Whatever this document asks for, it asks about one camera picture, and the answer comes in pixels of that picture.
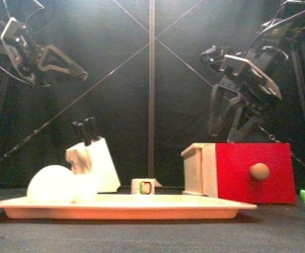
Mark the white toy egg half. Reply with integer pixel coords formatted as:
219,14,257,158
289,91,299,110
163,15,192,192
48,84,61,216
25,164,79,205
72,173,102,204

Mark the red wooden drawer box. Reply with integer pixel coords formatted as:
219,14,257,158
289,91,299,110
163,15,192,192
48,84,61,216
179,142,298,206

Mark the small white toy sushi piece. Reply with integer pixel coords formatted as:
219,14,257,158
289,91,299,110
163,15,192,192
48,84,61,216
130,178,155,196

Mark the white toy knife block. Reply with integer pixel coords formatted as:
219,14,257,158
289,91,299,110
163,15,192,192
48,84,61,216
63,136,122,194

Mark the cream plastic tray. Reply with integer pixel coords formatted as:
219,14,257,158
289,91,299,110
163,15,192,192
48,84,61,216
0,193,258,221

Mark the thin diagonal brace wire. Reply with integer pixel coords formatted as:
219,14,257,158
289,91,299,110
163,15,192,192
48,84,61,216
111,0,305,180
0,0,204,174

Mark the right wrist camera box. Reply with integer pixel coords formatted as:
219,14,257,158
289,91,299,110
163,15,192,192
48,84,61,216
199,44,231,73

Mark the grey vertical frame pole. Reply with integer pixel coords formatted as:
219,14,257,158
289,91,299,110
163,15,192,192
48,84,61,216
147,0,156,181

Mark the black toy knife handle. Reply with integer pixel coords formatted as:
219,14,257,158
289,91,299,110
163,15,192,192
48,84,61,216
83,117,103,141
71,121,92,147

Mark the grey right arm cable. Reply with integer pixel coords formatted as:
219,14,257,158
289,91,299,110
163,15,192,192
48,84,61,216
258,1,305,38

